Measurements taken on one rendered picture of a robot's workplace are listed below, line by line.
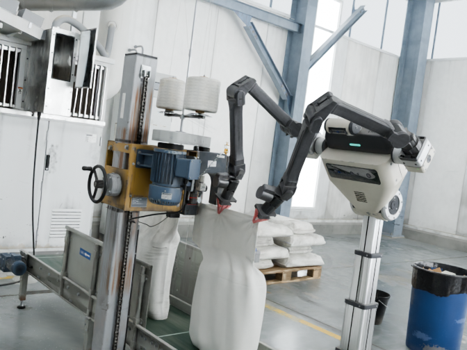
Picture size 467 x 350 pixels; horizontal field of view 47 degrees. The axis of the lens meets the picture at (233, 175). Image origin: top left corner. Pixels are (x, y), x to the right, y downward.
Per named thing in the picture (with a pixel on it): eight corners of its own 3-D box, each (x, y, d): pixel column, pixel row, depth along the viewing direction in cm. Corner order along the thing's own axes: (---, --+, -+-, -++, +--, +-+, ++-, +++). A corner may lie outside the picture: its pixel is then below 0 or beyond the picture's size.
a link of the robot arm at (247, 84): (251, 72, 236) (240, 67, 244) (233, 96, 236) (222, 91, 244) (306, 128, 263) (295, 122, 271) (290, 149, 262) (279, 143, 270)
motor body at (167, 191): (187, 207, 243) (193, 153, 242) (158, 206, 233) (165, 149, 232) (168, 201, 254) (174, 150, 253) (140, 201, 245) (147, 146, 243)
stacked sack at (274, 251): (291, 260, 573) (293, 246, 573) (247, 264, 528) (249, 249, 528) (263, 251, 604) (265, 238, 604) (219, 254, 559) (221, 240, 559)
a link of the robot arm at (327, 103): (329, 98, 197) (321, 83, 204) (307, 125, 203) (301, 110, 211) (414, 137, 216) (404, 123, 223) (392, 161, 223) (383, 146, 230)
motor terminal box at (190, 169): (199, 185, 242) (202, 159, 241) (188, 185, 233) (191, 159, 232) (183, 182, 245) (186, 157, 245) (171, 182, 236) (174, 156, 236)
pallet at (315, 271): (320, 278, 614) (322, 266, 613) (246, 287, 533) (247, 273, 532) (269, 261, 674) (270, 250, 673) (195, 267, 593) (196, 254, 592)
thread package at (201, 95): (224, 116, 251) (228, 80, 250) (196, 111, 240) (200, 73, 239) (203, 114, 264) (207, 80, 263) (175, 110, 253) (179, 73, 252)
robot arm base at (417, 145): (410, 137, 232) (399, 160, 228) (402, 126, 227) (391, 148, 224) (428, 138, 225) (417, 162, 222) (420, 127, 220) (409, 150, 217)
